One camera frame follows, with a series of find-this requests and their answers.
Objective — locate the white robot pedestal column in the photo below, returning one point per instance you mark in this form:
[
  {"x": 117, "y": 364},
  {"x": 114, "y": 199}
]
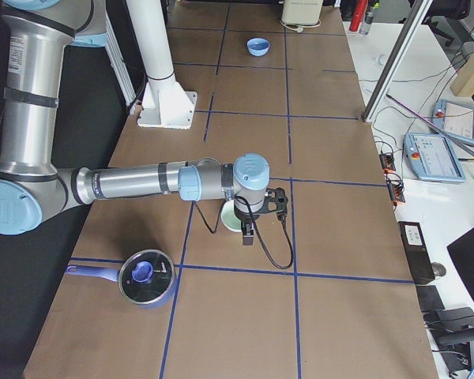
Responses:
[{"x": 165, "y": 103}]

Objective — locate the aluminium frame post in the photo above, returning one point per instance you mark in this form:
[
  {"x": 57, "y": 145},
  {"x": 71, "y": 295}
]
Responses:
[{"x": 408, "y": 31}]

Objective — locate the cream white appliance box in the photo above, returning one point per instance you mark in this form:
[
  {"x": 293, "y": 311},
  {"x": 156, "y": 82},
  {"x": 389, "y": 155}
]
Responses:
[{"x": 301, "y": 12}]

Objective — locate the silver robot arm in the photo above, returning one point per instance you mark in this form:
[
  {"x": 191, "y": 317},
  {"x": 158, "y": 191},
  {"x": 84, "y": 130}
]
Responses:
[{"x": 32, "y": 189}]

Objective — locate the teach pendant tablet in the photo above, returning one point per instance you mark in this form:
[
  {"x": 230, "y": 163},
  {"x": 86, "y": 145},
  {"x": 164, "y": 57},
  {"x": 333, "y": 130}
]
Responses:
[
  {"x": 432, "y": 158},
  {"x": 455, "y": 119}
]

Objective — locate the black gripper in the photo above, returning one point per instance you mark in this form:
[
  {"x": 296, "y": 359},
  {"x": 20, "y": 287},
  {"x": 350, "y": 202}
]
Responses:
[{"x": 245, "y": 219}]

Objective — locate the near teach pendant tablet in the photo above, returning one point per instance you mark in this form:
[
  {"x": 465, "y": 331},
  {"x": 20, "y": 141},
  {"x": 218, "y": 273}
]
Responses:
[{"x": 432, "y": 158}]

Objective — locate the far teach pendant tablet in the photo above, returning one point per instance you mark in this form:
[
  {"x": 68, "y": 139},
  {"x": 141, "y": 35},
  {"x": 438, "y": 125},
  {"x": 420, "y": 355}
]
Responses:
[{"x": 455, "y": 119}]

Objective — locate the black box with label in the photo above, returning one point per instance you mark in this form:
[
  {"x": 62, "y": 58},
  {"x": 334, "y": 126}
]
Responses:
[{"x": 416, "y": 252}]

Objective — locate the purple saucepan with glass lid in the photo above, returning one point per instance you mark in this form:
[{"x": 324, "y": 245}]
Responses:
[{"x": 146, "y": 279}]

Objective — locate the green bowl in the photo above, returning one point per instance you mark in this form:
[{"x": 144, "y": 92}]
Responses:
[{"x": 229, "y": 218}]

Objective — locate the blue bowl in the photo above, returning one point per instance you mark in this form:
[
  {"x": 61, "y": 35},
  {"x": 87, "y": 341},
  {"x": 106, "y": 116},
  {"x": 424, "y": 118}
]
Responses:
[{"x": 258, "y": 47}]

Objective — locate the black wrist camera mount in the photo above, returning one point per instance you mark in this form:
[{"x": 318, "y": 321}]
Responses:
[{"x": 275, "y": 201}]

